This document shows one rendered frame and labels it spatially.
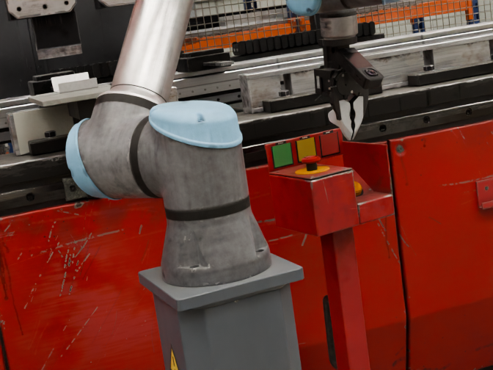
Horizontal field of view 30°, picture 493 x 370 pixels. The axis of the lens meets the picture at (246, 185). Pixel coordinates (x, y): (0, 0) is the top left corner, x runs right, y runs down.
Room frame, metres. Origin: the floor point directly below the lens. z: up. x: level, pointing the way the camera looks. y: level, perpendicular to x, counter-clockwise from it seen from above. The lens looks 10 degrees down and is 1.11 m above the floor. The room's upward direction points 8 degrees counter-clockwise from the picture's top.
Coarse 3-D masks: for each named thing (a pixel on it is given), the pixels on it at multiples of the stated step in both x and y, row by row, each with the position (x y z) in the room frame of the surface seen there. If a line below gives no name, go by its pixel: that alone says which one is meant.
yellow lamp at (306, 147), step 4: (300, 140) 1.95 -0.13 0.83; (304, 140) 1.96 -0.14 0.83; (308, 140) 1.96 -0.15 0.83; (312, 140) 1.97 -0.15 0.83; (300, 144) 1.95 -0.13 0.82; (304, 144) 1.96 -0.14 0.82; (308, 144) 1.96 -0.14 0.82; (312, 144) 1.97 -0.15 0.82; (300, 148) 1.95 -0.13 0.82; (304, 148) 1.96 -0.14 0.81; (308, 148) 1.96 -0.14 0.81; (312, 148) 1.97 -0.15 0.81; (300, 152) 1.95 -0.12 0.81; (304, 152) 1.96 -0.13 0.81; (308, 152) 1.96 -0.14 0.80; (312, 152) 1.96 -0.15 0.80; (300, 156) 1.95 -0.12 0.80; (304, 156) 1.95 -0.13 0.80; (300, 160) 1.95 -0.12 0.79
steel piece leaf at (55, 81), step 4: (60, 76) 2.13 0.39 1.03; (64, 76) 2.13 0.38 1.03; (68, 76) 2.14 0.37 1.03; (72, 76) 2.14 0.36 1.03; (76, 76) 2.14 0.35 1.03; (80, 76) 2.14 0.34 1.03; (84, 76) 2.14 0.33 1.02; (88, 76) 2.15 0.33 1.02; (52, 80) 2.12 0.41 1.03; (56, 80) 2.13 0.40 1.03; (60, 80) 2.13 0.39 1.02; (64, 80) 2.13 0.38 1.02; (68, 80) 2.13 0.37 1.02; (72, 80) 2.13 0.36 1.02; (76, 80) 2.14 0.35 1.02; (52, 84) 2.12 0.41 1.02; (56, 84) 2.12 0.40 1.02; (56, 88) 2.12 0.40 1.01
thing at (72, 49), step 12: (72, 12) 2.12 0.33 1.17; (36, 24) 2.10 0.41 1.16; (48, 24) 2.10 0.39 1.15; (60, 24) 2.11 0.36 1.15; (72, 24) 2.12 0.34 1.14; (36, 36) 2.09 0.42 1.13; (48, 36) 2.10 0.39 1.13; (60, 36) 2.11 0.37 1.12; (72, 36) 2.12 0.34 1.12; (36, 48) 2.11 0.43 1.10; (48, 48) 2.10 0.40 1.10; (60, 48) 2.12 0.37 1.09; (72, 48) 2.13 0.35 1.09
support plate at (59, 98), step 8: (96, 88) 2.02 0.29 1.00; (104, 88) 1.98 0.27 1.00; (32, 96) 2.06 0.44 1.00; (40, 96) 2.02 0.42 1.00; (48, 96) 1.97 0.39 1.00; (56, 96) 1.93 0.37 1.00; (64, 96) 1.89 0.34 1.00; (72, 96) 1.86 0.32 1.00; (80, 96) 1.85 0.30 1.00; (88, 96) 1.85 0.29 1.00; (96, 96) 1.86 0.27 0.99; (40, 104) 1.86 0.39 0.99; (48, 104) 1.83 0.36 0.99
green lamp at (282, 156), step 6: (288, 144) 1.94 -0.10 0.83; (276, 150) 1.92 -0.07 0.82; (282, 150) 1.93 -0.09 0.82; (288, 150) 1.94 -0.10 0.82; (276, 156) 1.92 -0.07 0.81; (282, 156) 1.93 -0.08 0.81; (288, 156) 1.94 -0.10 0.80; (276, 162) 1.92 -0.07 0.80; (282, 162) 1.93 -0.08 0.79; (288, 162) 1.93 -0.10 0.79
